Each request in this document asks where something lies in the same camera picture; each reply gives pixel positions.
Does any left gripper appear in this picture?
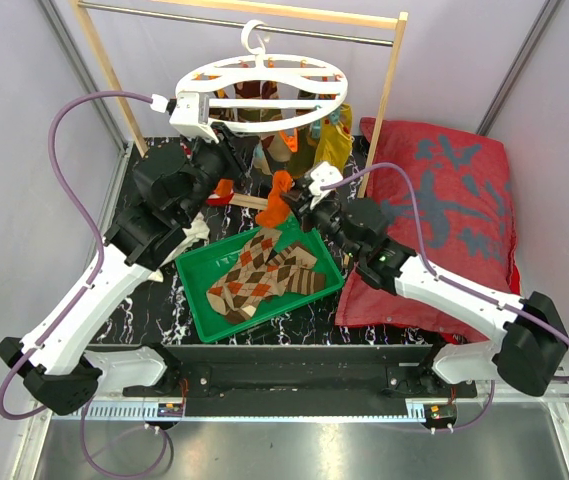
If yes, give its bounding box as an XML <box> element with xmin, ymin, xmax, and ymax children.
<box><xmin>177</xmin><ymin>122</ymin><xmax>261</xmax><ymax>225</ymax></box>

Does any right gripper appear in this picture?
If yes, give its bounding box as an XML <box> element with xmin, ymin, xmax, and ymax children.
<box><xmin>282</xmin><ymin>189</ymin><xmax>362</xmax><ymax>261</ymax></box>

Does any orange clothespin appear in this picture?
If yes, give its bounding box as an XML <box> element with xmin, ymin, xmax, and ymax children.
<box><xmin>279</xmin><ymin>128</ymin><xmax>298</xmax><ymax>153</ymax></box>

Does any white round clip hanger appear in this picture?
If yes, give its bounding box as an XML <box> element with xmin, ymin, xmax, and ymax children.
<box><xmin>169</xmin><ymin>20</ymin><xmax>348</xmax><ymax>139</ymax></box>

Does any teal clothespin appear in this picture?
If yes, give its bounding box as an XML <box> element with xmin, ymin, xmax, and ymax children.
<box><xmin>322</xmin><ymin>108</ymin><xmax>341</xmax><ymax>126</ymax></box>

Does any red white striped sock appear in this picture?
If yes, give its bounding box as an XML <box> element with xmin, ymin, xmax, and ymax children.
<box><xmin>206</xmin><ymin>194</ymin><xmax>233</xmax><ymax>206</ymax></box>

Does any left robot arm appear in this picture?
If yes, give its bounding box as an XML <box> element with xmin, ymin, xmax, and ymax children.
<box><xmin>0</xmin><ymin>123</ymin><xmax>258</xmax><ymax>416</ymax></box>

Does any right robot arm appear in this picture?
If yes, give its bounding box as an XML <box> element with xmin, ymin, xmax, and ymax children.
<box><xmin>281</xmin><ymin>188</ymin><xmax>568</xmax><ymax>397</ymax></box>

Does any brown beige striped sock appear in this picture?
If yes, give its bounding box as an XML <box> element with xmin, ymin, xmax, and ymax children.
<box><xmin>269</xmin><ymin>241</ymin><xmax>326</xmax><ymax>295</ymax></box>

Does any white cloth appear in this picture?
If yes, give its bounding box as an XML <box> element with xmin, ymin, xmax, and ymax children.
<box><xmin>161</xmin><ymin>213</ymin><xmax>210</xmax><ymax>267</ymax></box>

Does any mustard yellow sock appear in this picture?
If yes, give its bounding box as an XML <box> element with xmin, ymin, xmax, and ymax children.
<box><xmin>314</xmin><ymin>104</ymin><xmax>353</xmax><ymax>172</ymax></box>

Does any orange argyle sock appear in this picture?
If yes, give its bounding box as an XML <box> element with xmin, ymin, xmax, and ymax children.
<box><xmin>206</xmin><ymin>228</ymin><xmax>286</xmax><ymax>325</ymax></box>

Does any green plastic tray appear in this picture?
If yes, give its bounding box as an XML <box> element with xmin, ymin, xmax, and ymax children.
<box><xmin>176</xmin><ymin>217</ymin><xmax>344</xmax><ymax>343</ymax></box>

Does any red patterned pillow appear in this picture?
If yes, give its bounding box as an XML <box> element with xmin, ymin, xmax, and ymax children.
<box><xmin>334</xmin><ymin>117</ymin><xmax>533</xmax><ymax>370</ymax></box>

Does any metal hanging rod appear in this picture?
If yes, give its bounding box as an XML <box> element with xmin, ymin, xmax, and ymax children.
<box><xmin>78</xmin><ymin>1</ymin><xmax>394</xmax><ymax>48</ymax></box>

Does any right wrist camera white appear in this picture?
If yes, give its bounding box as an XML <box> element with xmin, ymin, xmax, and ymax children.
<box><xmin>303</xmin><ymin>161</ymin><xmax>343</xmax><ymax>205</ymax></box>

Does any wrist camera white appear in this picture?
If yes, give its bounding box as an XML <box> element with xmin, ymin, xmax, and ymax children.
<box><xmin>303</xmin><ymin>161</ymin><xmax>343</xmax><ymax>205</ymax></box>
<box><xmin>169</xmin><ymin>91</ymin><xmax>219</xmax><ymax>143</ymax></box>

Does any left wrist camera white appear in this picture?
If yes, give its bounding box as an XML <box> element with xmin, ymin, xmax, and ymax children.
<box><xmin>169</xmin><ymin>91</ymin><xmax>219</xmax><ymax>143</ymax></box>

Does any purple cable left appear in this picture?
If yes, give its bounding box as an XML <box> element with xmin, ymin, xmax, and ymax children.
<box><xmin>0</xmin><ymin>90</ymin><xmax>175</xmax><ymax>479</ymax></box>

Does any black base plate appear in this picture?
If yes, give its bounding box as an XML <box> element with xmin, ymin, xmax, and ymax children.
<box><xmin>95</xmin><ymin>345</ymin><xmax>477</xmax><ymax>423</ymax></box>

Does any wooden clothes rack frame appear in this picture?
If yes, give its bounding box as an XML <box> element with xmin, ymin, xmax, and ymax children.
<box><xmin>70</xmin><ymin>1</ymin><xmax>409</xmax><ymax>210</ymax></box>

